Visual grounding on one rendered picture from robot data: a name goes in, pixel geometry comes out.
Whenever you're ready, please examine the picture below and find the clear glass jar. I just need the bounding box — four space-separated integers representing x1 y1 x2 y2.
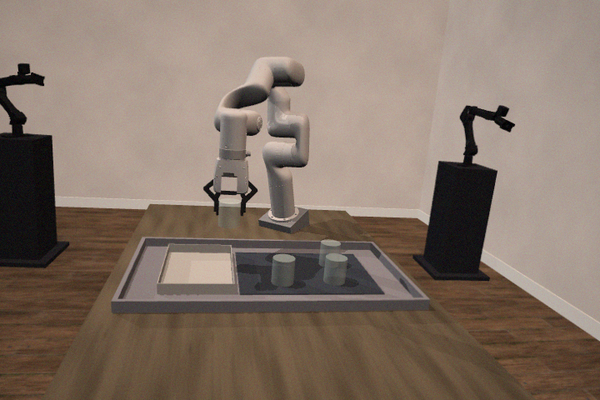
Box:
323 253 348 286
319 239 341 267
271 254 296 287
218 198 241 228

